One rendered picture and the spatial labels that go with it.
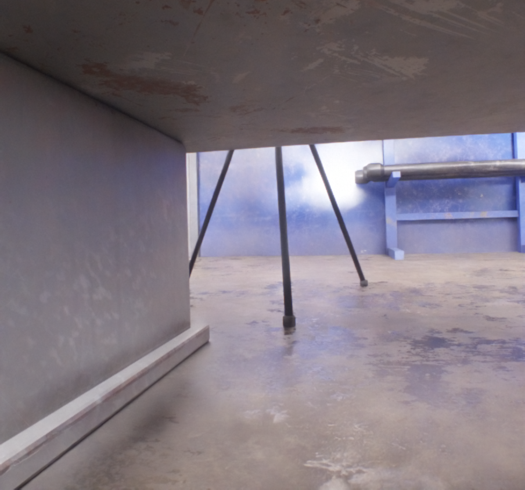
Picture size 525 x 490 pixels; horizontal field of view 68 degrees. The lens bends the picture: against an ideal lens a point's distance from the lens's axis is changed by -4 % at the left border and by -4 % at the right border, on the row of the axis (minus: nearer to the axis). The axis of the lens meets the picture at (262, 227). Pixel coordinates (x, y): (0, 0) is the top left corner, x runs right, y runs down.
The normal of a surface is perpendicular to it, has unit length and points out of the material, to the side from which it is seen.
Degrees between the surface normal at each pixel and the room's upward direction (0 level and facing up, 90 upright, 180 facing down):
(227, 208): 90
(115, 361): 90
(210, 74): 180
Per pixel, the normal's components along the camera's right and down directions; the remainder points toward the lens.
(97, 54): 0.03, 1.00
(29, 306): 0.98, -0.03
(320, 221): -0.21, 0.00
